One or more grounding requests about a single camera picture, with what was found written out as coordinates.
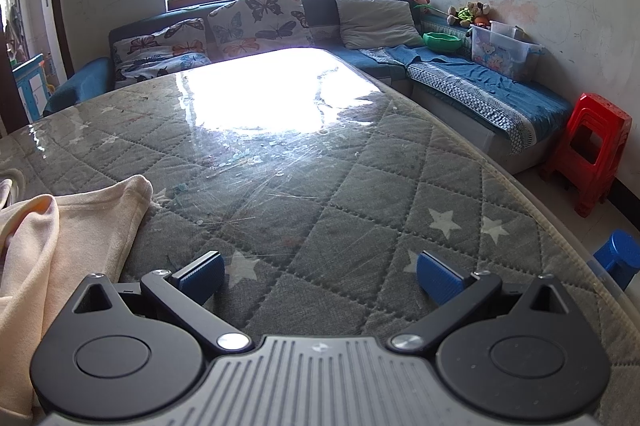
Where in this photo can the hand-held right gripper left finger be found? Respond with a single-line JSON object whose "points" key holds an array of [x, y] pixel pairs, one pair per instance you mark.
{"points": [[200, 275]]}

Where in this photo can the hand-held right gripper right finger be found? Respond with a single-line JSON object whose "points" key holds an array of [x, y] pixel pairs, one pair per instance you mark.
{"points": [[440, 278]]}

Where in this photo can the cream garment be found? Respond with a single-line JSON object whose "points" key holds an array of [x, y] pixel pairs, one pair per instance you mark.
{"points": [[75, 246]]}

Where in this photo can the blue plastic stool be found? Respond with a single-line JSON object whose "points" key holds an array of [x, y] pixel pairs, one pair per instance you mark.
{"points": [[622, 251]]}

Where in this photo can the blue patterned sofa blanket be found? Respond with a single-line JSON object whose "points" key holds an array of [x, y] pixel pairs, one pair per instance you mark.
{"points": [[475, 81]]}

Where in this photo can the blue corner sofa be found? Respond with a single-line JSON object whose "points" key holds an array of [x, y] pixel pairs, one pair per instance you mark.
{"points": [[85, 81]]}

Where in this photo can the flat butterfly print pillow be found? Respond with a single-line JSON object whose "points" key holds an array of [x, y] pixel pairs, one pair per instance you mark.
{"points": [[160, 51]]}

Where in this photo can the red plastic stool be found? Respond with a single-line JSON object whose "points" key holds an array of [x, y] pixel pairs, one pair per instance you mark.
{"points": [[600, 116]]}

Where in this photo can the clear plastic storage box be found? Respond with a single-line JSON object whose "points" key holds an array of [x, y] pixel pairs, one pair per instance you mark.
{"points": [[505, 53]]}

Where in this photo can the green bowl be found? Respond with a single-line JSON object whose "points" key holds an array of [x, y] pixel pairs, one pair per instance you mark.
{"points": [[442, 43]]}

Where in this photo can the light blue cabinet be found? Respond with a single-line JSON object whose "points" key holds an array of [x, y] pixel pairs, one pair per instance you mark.
{"points": [[30, 86]]}

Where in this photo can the large butterfly print pillow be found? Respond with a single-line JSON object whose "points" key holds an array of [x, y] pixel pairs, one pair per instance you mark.
{"points": [[260, 21]]}

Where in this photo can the grey pillow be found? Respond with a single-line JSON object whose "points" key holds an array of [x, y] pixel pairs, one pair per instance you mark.
{"points": [[375, 21]]}

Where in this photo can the brown and green plush toys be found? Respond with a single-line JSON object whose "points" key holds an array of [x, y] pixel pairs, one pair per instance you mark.
{"points": [[467, 13]]}

